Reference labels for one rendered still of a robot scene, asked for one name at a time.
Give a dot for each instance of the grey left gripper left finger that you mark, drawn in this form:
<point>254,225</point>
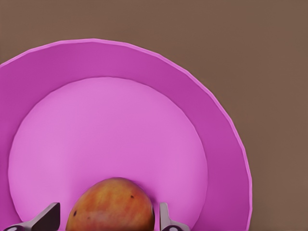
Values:
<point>45,217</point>

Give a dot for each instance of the red yellow apple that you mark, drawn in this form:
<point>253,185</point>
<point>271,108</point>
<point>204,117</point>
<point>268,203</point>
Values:
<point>110,207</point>

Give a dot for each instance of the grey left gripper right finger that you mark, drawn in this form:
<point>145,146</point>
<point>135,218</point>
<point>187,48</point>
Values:
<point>166,219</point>

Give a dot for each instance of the pink plate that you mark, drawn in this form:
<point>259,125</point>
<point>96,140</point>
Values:
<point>108,125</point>

